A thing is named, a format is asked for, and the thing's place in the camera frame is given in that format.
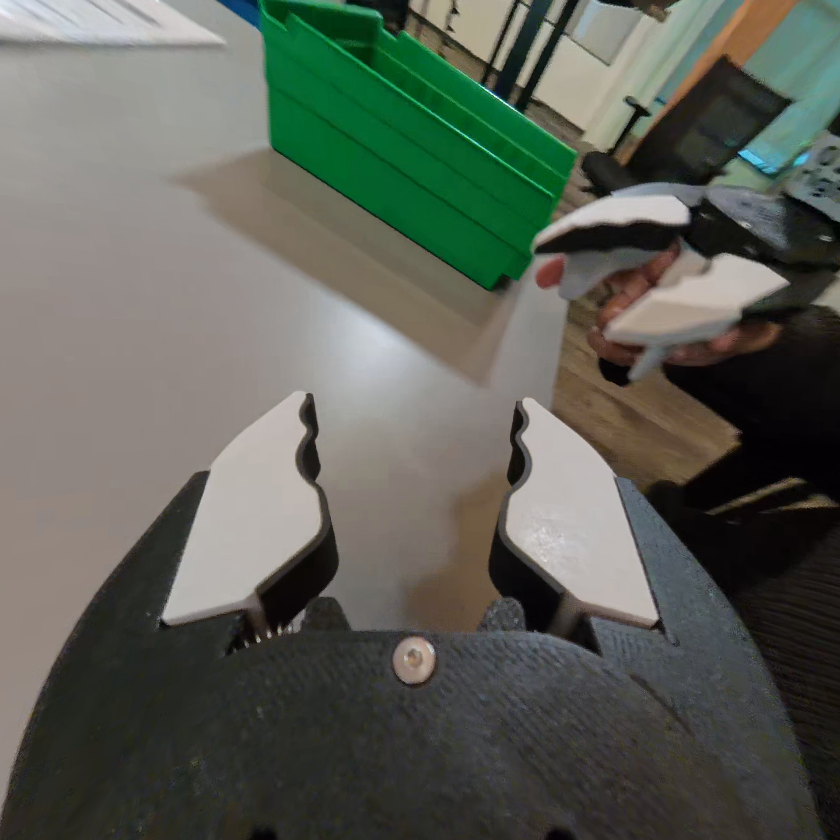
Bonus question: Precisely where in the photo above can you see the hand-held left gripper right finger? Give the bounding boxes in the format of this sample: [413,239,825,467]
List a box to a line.
[489,395,660,641]

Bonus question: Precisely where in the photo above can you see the dark corduroy pants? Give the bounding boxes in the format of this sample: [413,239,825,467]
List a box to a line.
[646,459,828,595]

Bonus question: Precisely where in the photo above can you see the person's right hand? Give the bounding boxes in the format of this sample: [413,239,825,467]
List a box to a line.
[535,251,785,368]

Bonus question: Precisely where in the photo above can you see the wooden table dark frame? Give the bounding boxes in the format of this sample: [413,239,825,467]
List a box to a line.
[482,0,585,112]

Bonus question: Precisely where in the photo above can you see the person's right forearm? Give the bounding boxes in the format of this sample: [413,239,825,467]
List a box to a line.
[663,305,840,509]

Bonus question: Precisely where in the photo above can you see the black swivel chair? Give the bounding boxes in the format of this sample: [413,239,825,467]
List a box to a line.
[581,56,793,198]

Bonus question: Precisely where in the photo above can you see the white desk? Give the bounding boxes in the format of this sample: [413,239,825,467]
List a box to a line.
[0,0,578,808]

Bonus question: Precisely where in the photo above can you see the green plastic bin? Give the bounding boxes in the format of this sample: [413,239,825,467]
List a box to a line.
[259,0,578,291]

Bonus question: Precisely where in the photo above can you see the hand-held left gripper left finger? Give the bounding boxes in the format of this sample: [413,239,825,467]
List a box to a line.
[161,391,340,641]

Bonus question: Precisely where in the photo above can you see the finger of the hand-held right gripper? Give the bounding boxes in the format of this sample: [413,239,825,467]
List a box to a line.
[602,255,790,347]
[533,195,694,256]

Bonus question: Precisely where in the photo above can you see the plastic sleeve document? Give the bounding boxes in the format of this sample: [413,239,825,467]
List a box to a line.
[0,0,227,48]

